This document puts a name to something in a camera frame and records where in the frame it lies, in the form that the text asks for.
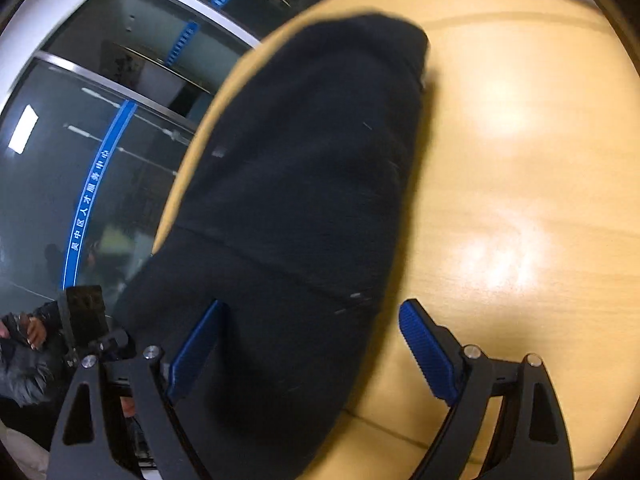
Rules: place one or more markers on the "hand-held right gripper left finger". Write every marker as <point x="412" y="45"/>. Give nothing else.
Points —
<point x="192" y="357"/>

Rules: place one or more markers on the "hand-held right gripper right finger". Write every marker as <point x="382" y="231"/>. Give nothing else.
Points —
<point x="429" y="357"/>

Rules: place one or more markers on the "black garment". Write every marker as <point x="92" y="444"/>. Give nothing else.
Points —
<point x="300" y="200"/>

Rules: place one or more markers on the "person's left hand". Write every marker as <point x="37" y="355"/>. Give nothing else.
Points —
<point x="31" y="331"/>

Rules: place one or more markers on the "long blue band wall sticker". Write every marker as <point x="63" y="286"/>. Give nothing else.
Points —
<point x="92" y="200"/>

